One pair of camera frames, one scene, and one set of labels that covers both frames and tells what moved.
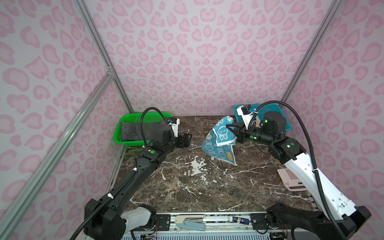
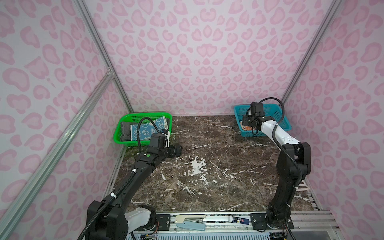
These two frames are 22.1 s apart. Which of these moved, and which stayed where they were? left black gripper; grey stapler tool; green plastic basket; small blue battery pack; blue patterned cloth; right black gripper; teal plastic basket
Moved: right black gripper; left black gripper; blue patterned cloth
Stayed: green plastic basket; teal plastic basket; grey stapler tool; small blue battery pack
